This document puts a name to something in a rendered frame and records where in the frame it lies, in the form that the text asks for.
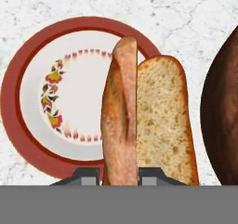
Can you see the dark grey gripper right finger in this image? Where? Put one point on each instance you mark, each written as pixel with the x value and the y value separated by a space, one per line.
pixel 152 174

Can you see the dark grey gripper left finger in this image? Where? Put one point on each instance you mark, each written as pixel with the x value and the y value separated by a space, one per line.
pixel 86 175

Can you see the pink-brown sausage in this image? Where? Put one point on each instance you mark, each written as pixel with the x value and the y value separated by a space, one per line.
pixel 121 116

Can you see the sliced bread bun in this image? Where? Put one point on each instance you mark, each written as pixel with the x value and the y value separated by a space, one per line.
pixel 164 119

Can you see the red-rimmed floral plate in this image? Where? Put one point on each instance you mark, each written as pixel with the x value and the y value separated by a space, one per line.
pixel 46 97

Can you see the dark brown wooden bowl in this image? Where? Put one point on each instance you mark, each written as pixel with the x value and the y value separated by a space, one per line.
pixel 221 110

